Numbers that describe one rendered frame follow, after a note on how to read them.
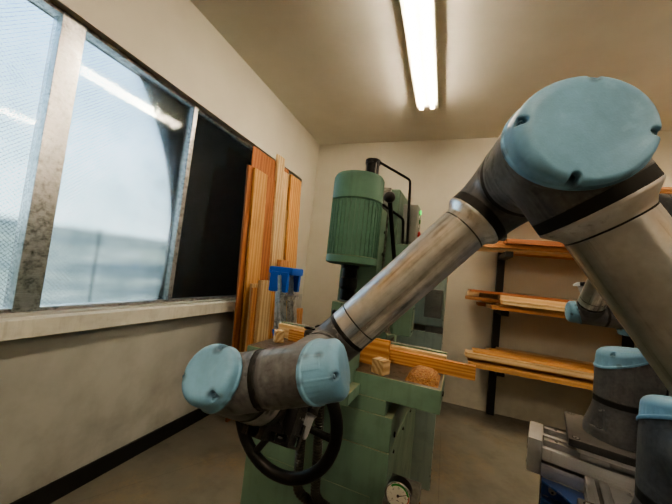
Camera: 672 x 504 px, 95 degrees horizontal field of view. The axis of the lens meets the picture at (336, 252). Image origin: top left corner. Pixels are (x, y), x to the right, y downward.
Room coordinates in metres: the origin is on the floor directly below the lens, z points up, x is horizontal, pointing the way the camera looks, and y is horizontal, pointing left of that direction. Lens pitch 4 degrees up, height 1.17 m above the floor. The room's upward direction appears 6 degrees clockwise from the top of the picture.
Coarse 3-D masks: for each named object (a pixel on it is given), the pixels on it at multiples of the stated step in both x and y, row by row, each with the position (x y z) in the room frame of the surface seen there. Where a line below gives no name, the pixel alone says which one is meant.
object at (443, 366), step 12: (288, 336) 1.14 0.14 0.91; (300, 336) 1.12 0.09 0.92; (396, 360) 0.99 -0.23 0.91; (408, 360) 0.97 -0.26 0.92; (420, 360) 0.96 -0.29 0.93; (432, 360) 0.94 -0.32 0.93; (444, 360) 0.93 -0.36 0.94; (444, 372) 0.93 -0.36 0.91; (456, 372) 0.92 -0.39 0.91; (468, 372) 0.91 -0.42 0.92
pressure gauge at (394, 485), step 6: (390, 480) 0.78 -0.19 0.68; (396, 480) 0.76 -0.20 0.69; (402, 480) 0.77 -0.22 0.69; (390, 486) 0.77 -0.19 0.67; (396, 486) 0.76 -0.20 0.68; (402, 486) 0.75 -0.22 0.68; (408, 486) 0.76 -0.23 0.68; (390, 492) 0.76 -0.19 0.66; (396, 492) 0.76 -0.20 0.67; (402, 492) 0.75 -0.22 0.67; (408, 492) 0.75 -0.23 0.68; (390, 498) 0.76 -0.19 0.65; (396, 498) 0.76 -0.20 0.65; (402, 498) 0.75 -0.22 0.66; (408, 498) 0.75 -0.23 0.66
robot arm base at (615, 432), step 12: (588, 408) 0.86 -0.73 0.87; (600, 408) 0.82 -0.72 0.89; (612, 408) 0.79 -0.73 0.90; (624, 408) 0.78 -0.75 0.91; (636, 408) 0.77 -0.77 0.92; (588, 420) 0.84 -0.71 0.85; (600, 420) 0.81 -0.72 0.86; (612, 420) 0.79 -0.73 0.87; (624, 420) 0.77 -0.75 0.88; (588, 432) 0.83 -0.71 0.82; (600, 432) 0.80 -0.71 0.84; (612, 432) 0.78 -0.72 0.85; (624, 432) 0.77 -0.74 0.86; (636, 432) 0.76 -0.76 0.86; (612, 444) 0.78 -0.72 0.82; (624, 444) 0.76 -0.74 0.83; (636, 444) 0.75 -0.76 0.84
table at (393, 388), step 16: (368, 368) 0.91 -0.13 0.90; (400, 368) 0.94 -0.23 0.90; (352, 384) 0.85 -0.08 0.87; (368, 384) 0.86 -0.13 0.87; (384, 384) 0.84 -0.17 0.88; (400, 384) 0.83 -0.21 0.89; (416, 384) 0.81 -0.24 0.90; (352, 400) 0.81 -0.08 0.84; (384, 400) 0.84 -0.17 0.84; (400, 400) 0.82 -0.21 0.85; (416, 400) 0.81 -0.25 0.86; (432, 400) 0.79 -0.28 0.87
